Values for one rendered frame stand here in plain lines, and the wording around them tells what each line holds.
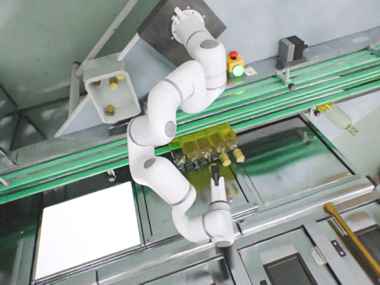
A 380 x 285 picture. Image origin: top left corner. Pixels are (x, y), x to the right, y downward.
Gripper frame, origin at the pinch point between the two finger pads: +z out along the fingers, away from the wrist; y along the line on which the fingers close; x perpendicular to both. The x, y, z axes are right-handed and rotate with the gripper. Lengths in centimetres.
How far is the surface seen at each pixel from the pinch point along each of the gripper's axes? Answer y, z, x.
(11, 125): -11, 61, 122
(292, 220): -14.6, -15.5, -27.3
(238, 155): 1.8, 6.3, -9.8
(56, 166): 3, 9, 67
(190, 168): -12.6, 13.2, 11.2
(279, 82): 14.0, 34.6, -31.7
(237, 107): 6.2, 30.5, -13.1
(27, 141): -16, 49, 109
